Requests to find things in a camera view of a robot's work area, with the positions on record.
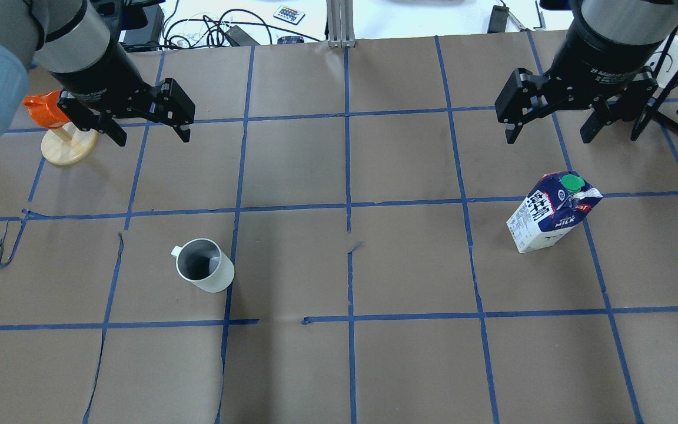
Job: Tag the blue white milk carton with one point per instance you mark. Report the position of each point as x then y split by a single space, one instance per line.
556 204

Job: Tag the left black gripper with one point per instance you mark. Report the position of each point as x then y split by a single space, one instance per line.
102 78

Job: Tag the orange mug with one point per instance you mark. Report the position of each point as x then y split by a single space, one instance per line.
45 111

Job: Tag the small remote control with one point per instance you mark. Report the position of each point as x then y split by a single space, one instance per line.
290 15

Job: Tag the white grey-lined mug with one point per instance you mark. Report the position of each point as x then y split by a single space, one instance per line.
202 263

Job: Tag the black power brick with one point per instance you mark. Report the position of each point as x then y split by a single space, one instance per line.
498 19

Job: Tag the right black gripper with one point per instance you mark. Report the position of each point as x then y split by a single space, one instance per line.
595 63

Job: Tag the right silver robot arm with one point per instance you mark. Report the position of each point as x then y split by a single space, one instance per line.
626 21

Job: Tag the aluminium frame post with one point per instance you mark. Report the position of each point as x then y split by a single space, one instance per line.
340 24

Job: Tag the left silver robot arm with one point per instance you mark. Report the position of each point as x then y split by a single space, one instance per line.
60 36

